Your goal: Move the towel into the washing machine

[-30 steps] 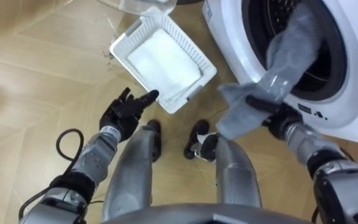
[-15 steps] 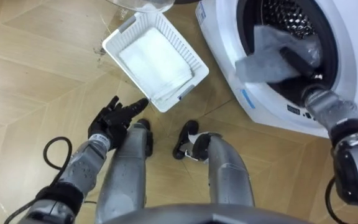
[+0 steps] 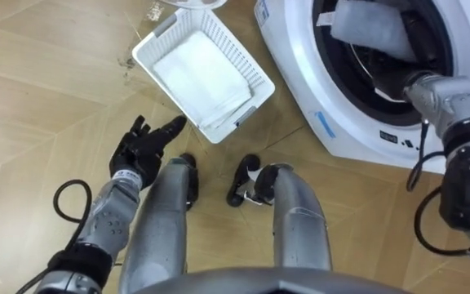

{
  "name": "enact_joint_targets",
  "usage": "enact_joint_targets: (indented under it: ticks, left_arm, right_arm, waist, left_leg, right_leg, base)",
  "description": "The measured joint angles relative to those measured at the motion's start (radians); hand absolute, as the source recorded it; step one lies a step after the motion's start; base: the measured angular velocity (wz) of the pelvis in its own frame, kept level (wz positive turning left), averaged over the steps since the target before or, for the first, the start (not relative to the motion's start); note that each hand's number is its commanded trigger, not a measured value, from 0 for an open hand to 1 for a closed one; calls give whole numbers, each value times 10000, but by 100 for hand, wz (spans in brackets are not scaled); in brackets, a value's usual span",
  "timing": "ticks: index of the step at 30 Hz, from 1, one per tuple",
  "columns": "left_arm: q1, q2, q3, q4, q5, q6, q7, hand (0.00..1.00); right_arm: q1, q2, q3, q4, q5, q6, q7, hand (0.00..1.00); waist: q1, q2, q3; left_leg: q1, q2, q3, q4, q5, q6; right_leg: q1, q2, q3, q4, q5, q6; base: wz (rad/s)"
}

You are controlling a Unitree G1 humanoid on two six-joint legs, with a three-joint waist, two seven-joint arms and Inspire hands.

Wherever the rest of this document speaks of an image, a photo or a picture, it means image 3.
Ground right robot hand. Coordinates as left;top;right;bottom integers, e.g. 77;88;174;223
373;69;415;103

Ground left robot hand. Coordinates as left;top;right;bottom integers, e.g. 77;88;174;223
109;114;188;191

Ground grey towel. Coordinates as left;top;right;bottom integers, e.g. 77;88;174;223
316;0;418;63

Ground white washing machine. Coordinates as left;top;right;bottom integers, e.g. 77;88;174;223
254;0;470;175

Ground white folded cloth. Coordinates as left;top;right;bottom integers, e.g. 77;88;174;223
153;31;255;127

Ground white plastic laundry basket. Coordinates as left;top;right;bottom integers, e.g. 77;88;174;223
131;7;276;145

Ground robot legs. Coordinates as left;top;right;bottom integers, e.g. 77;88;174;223
118;153;334;294

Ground robot body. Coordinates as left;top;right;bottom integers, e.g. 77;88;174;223
135;267;411;294

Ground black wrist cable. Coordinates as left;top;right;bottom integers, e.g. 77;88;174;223
406;120;470;262
14;179;93;294

